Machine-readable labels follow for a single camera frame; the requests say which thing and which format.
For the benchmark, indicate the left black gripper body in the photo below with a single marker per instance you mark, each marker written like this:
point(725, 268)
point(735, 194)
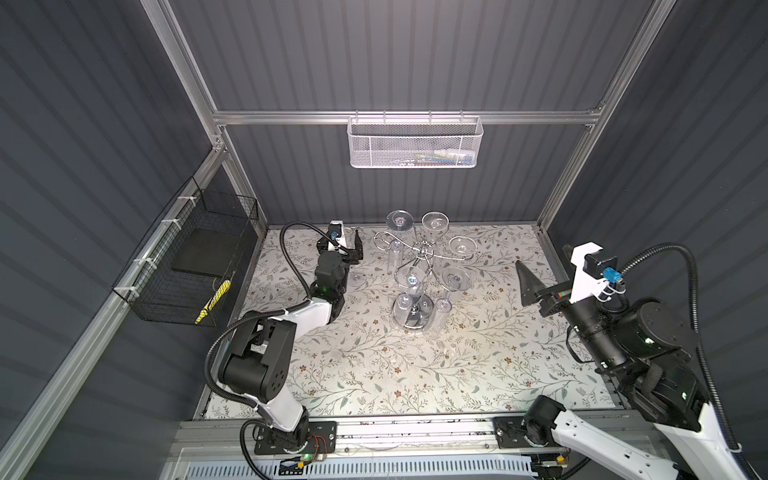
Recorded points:
point(350, 257)

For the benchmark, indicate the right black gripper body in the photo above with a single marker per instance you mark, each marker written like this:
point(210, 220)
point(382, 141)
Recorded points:
point(555, 297)

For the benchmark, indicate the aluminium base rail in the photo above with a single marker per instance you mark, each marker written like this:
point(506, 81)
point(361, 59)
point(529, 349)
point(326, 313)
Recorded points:
point(417, 434)

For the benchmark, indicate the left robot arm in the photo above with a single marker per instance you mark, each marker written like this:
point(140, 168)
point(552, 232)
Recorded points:
point(250, 362)

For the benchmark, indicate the yellow black striped object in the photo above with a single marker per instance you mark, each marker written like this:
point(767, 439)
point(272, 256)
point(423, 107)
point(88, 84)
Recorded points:
point(207, 312)

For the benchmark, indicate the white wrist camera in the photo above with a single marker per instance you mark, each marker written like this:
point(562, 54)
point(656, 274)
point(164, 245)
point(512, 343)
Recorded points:
point(596, 274)
point(336, 232)

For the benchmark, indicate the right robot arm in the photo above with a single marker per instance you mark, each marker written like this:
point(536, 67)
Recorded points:
point(657, 361)

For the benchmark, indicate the white mesh wall basket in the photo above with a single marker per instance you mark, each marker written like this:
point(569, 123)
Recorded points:
point(373, 140)

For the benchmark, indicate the black pad in basket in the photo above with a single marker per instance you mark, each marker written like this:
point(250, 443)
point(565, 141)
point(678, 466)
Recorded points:
point(207, 253)

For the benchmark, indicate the items in white basket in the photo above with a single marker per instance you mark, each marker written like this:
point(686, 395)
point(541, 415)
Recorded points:
point(436, 158)

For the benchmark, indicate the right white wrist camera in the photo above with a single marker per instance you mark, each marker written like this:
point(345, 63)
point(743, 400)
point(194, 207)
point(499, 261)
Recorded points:
point(596, 274)

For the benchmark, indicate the chrome wine glass rack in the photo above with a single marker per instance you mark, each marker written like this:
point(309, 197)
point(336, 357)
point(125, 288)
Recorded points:
point(427, 256)

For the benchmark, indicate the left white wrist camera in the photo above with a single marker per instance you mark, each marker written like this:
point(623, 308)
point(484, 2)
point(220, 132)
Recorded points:
point(336, 232)

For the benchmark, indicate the black wire wall basket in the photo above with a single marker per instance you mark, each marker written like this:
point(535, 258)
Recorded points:
point(156, 293)

